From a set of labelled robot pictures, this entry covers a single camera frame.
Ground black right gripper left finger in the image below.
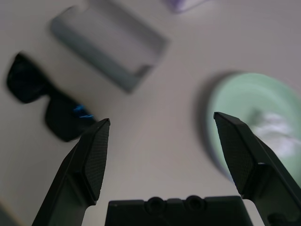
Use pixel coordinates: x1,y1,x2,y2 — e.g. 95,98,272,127
32,118,111,226

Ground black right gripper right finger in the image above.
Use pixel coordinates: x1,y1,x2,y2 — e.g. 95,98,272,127
213,112,301,226

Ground white tissue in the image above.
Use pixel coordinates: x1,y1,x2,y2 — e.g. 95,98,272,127
253,112,301,163

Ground light green plate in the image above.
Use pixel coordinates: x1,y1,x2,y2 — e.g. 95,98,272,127
204,72,301,181

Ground black sunglasses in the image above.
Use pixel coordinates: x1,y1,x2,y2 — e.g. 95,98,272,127
6,53,97,143

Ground grey glasses case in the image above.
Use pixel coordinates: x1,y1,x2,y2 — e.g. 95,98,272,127
49,0,170,94

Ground purple tissue pack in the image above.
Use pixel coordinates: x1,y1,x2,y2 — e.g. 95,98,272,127
164,0,209,14

